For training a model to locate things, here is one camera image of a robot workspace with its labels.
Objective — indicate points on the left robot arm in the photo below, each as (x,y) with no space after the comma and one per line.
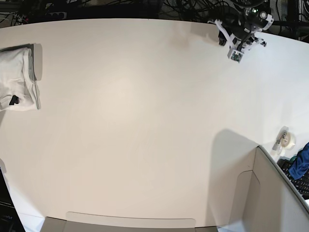
(238,24)

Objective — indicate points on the grey cardboard box right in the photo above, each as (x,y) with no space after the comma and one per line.
(265,200)

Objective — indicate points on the blue cloth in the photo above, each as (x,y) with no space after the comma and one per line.
(301,164)

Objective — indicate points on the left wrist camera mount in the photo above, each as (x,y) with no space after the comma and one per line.
(239,39)

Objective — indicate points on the grey cardboard box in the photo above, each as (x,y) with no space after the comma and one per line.
(80,222)
(265,200)

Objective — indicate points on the black keyboard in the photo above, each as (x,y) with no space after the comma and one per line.
(301,184)

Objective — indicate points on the clear tape roll dispenser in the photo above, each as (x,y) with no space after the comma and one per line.
(285,140)

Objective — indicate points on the white printed t-shirt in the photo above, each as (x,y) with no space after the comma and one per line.
(18,82)

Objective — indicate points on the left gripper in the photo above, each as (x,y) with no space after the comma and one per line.
(222,39)

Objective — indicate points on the grey cardboard box bottom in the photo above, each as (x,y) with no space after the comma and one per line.
(80,222)

